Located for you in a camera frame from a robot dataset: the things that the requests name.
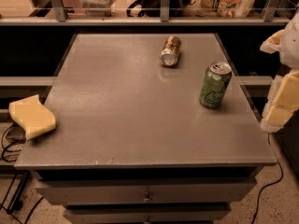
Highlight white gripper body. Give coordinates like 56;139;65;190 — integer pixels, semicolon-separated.
279;13;299;68

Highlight yellow foam padded gripper finger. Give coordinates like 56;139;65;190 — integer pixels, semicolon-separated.
260;30;284;54
260;71;299;133

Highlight green soda can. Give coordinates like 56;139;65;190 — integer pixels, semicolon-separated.
200;62;232;108

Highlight brown soda can lying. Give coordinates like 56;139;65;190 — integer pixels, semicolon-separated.
160;35;181;66

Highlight upper drawer with knob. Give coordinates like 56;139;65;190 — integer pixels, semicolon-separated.
36;178;256;205

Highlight drawer with knob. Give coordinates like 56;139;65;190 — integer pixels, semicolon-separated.
36;178;256;205
64;205;230;224

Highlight black bag behind railing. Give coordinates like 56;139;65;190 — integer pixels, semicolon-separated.
126;0;193;17

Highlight grey drawer cabinet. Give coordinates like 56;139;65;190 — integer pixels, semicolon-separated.
16;34;276;210

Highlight clear plastic container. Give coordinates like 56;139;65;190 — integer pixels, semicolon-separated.
79;0;115;17

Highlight grey metal railing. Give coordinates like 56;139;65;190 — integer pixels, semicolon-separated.
0;0;299;26

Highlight lower drawer with knob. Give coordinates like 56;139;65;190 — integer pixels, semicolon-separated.
64;205;230;224

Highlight yellow sponge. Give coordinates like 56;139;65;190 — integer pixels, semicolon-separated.
8;94;56;140

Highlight black cable on right floor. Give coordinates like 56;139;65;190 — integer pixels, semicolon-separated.
250;133;285;224

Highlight black cables on left floor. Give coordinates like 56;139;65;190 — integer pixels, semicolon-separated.
0;123;45;224

